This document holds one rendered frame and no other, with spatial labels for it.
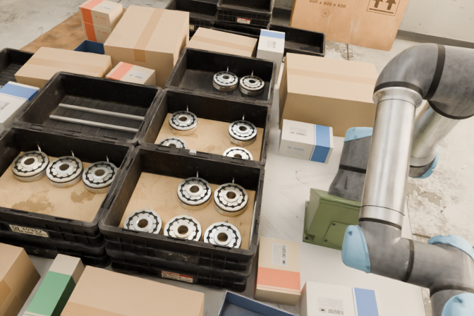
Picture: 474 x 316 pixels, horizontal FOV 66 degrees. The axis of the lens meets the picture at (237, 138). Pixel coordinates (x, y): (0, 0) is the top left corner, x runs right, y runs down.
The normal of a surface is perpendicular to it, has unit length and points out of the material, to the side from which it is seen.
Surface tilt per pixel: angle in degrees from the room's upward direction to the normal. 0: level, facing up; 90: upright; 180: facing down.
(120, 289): 0
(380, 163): 47
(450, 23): 90
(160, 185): 0
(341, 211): 90
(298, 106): 90
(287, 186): 0
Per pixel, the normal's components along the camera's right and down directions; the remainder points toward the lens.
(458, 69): -0.23, -0.02
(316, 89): 0.09, -0.72
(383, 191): -0.37, -0.41
